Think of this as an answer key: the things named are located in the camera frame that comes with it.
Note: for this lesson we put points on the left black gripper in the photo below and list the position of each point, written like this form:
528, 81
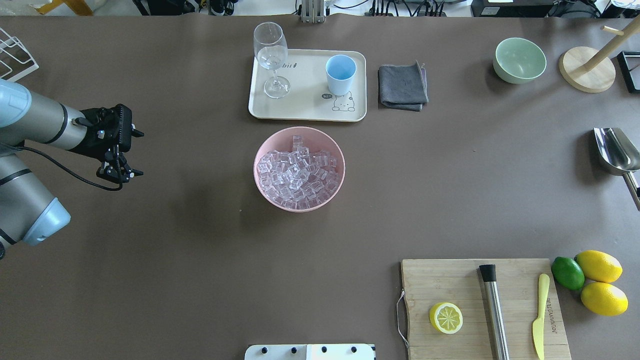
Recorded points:
95, 145

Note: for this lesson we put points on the pink bowl of ice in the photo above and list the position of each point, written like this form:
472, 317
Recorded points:
299, 169

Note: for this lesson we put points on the stainless steel ice scoop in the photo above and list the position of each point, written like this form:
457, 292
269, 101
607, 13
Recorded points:
619, 157

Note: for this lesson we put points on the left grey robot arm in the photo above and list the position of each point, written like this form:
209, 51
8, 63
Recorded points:
29, 213

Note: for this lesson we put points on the light blue plastic cup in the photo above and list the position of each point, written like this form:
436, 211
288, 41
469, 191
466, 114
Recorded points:
340, 72

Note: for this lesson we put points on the clear wine glass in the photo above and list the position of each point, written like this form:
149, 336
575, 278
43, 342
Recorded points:
271, 52

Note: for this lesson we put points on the cream rabbit serving tray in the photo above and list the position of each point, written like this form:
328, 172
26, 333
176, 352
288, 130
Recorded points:
309, 97

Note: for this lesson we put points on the grey folded cloth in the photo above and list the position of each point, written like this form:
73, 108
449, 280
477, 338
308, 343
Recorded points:
403, 87

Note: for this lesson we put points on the bamboo cutting board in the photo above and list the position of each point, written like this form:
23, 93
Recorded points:
427, 282

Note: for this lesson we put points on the half lemon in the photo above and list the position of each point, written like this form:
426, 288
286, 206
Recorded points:
446, 317

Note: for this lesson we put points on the steel muddler black tip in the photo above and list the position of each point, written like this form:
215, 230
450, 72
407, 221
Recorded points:
490, 282

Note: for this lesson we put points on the pale green bowl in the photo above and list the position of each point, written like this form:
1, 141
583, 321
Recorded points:
518, 61

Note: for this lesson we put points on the yellow plastic knife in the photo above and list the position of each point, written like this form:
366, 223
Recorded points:
538, 328

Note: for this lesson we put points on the green lime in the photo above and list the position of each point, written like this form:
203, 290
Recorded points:
568, 273

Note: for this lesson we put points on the wooden mug tree stand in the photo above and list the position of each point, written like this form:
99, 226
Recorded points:
591, 70

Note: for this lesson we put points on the upper yellow lemon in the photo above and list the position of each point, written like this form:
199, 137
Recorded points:
599, 266

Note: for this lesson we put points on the yellow lemon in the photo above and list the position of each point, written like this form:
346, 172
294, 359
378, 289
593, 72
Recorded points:
604, 299
599, 266

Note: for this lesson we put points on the lower yellow lemon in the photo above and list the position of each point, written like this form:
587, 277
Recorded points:
604, 299

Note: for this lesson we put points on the white wire cup rack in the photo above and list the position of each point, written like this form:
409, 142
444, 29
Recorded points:
16, 61

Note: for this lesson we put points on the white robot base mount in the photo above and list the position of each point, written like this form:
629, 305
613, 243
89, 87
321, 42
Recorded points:
319, 351

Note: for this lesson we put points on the black frame tray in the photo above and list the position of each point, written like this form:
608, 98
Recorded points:
628, 63

